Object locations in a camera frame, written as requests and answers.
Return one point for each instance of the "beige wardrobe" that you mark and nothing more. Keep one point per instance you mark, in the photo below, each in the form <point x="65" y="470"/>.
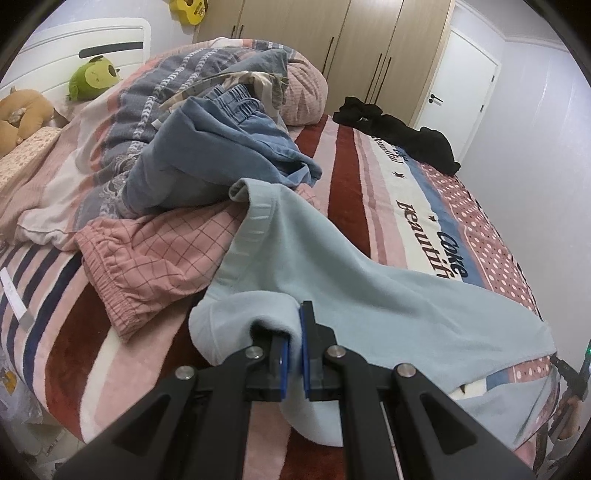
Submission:
<point x="351" y="41"/>

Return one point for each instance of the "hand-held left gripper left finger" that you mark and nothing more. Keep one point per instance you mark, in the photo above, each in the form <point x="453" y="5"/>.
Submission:
<point x="282" y="365"/>

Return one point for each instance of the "striped dotted bed blanket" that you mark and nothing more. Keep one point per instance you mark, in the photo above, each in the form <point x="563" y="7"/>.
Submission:
<point x="351" y="184"/>

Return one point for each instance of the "white headboard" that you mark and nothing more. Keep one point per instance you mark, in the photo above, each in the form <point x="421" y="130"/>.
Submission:
<point x="92" y="39"/>

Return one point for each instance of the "light blue pants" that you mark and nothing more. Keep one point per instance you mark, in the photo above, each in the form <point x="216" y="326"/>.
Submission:
<point x="351" y="263"/>

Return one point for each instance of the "white paper strip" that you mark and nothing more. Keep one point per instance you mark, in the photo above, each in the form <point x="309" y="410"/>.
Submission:
<point x="16" y="297"/>

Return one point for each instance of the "pink pillow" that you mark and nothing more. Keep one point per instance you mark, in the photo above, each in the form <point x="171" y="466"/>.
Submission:
<point x="304" y="92"/>

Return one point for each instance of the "white door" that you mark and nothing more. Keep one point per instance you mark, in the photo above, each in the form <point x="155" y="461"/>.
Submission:
<point x="457" y="92"/>

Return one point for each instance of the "pink checked pants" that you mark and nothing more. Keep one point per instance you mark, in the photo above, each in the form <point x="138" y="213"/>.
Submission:
<point x="161" y="258"/>

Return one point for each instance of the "green plush toy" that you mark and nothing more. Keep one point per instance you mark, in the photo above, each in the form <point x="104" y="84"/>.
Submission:
<point x="92" y="78"/>

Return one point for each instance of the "black clothes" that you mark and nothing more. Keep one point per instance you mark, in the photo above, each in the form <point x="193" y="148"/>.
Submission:
<point x="415" y="136"/>

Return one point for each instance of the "blue jeans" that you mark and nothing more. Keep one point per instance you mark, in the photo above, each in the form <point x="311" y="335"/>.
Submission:
<point x="207" y="147"/>

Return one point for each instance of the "yellow guitar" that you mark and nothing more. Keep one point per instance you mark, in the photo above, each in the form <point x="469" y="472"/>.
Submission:
<point x="189" y="10"/>

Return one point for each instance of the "patterned grey pink quilt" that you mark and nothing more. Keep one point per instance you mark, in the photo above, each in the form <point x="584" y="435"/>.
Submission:
<point x="138" y="101"/>

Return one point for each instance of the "clear plastic bag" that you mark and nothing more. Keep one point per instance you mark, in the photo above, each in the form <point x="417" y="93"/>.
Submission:
<point x="16" y="401"/>

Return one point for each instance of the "beige floral pillow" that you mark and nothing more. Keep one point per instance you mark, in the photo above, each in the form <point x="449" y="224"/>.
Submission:
<point x="23" y="157"/>

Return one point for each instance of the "brown plush toy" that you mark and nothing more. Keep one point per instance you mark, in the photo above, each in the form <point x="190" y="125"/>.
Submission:
<point x="23" y="115"/>

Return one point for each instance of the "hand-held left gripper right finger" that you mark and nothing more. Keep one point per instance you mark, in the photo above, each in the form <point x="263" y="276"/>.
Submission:
<point x="304" y="353"/>

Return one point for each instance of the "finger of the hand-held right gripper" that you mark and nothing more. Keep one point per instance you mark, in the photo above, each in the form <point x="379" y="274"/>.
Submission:
<point x="565" y="371"/>

